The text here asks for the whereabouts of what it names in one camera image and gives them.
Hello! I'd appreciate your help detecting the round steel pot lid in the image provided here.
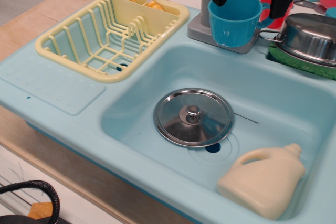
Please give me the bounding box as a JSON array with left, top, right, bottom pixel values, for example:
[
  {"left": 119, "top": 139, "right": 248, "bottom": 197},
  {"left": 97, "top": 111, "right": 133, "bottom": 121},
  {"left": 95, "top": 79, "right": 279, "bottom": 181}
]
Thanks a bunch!
[{"left": 153, "top": 88, "right": 235, "bottom": 148}]

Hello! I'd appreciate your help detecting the black braided cable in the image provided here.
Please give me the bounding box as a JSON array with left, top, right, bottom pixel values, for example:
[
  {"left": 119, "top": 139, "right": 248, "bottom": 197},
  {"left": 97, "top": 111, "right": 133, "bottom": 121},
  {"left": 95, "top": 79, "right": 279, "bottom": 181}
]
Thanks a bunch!
[{"left": 0, "top": 180, "right": 61, "bottom": 224}]

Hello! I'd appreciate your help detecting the grey toy faucet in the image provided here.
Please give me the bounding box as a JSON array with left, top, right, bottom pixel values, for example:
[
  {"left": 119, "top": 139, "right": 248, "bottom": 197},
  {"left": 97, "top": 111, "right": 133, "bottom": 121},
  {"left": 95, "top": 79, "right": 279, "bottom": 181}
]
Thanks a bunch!
[{"left": 187, "top": 0, "right": 260, "bottom": 54}]

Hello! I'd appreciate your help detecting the cream detergent bottle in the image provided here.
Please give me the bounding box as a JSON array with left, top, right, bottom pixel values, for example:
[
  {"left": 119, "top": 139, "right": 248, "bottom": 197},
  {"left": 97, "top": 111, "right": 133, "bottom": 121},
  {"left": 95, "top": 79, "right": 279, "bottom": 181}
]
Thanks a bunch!
[{"left": 217, "top": 143, "right": 306, "bottom": 220}]

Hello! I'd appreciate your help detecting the steel pot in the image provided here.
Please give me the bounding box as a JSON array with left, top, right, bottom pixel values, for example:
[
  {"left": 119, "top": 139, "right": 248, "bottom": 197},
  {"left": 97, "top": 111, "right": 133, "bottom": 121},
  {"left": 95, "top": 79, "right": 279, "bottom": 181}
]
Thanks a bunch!
[{"left": 258, "top": 13, "right": 335, "bottom": 68}]

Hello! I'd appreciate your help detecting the blue plastic cup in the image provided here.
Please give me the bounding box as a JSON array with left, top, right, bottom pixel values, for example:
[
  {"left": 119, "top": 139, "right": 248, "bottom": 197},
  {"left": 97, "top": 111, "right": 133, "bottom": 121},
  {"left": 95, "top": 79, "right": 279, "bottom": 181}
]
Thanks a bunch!
[{"left": 207, "top": 0, "right": 272, "bottom": 48}]

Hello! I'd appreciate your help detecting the red plastic cup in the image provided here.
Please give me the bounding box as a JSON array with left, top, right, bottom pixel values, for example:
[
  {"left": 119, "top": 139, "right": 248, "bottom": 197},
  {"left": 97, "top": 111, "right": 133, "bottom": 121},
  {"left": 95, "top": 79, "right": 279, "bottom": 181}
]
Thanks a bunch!
[{"left": 259, "top": 0, "right": 295, "bottom": 29}]

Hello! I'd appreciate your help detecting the orange tape piece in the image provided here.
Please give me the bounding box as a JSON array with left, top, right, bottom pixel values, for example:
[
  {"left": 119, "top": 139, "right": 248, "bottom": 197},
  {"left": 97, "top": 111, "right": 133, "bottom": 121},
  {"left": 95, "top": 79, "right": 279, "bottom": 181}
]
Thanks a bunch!
[{"left": 27, "top": 202, "right": 60, "bottom": 220}]

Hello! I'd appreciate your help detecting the light blue toy sink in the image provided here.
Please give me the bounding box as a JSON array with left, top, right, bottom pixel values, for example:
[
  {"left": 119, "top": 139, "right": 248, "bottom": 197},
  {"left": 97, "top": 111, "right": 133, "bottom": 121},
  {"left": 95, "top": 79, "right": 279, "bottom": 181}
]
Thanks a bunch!
[{"left": 1, "top": 0, "right": 335, "bottom": 223}]

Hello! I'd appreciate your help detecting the yellow dish rack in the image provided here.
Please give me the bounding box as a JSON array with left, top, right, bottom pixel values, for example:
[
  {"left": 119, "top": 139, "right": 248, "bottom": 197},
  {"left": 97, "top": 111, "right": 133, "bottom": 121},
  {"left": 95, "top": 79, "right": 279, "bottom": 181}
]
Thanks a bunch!
[{"left": 35, "top": 0, "right": 190, "bottom": 83}]

